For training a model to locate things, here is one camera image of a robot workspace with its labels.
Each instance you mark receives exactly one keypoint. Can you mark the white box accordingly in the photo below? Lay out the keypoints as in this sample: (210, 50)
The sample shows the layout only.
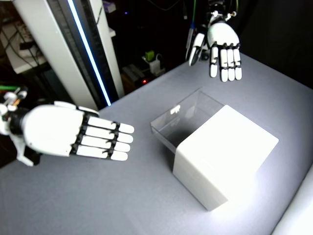
(220, 147)

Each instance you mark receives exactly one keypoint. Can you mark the white power adapter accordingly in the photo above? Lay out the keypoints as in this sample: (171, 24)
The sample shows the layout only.
(155, 64)

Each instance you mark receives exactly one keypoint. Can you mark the green plug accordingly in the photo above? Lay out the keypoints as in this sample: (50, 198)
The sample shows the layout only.
(149, 55)

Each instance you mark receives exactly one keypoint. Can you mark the grey table cloth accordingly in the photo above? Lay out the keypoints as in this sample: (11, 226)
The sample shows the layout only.
(97, 195)

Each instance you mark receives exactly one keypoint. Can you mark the white column with light strip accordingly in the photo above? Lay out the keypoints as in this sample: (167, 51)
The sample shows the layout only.
(49, 49)

